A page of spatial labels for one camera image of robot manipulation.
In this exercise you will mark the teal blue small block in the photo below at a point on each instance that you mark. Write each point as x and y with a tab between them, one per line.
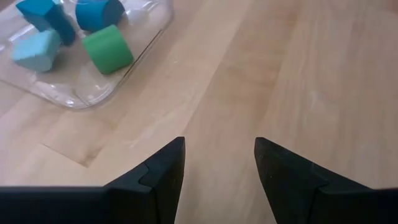
40	12

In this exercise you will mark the green cube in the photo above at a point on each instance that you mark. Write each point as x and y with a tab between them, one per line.
107	49

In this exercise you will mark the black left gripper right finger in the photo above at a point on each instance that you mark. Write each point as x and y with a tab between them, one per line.
311	199

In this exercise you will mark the clear plastic bin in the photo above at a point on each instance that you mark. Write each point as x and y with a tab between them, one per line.
93	90

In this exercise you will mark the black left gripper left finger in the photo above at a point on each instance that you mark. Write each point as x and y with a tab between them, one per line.
93	205

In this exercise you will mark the light blue small block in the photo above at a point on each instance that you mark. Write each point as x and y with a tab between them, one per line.
35	51

